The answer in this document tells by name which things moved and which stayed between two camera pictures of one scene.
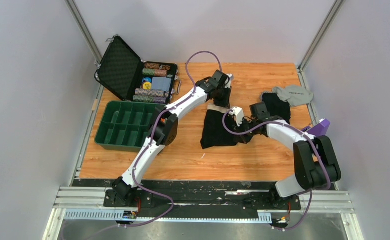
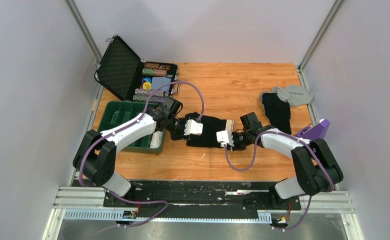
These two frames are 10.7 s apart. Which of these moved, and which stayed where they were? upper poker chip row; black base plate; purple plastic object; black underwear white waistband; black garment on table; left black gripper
Moved: left black gripper; black underwear white waistband
Stayed: purple plastic object; upper poker chip row; black base plate; black garment on table
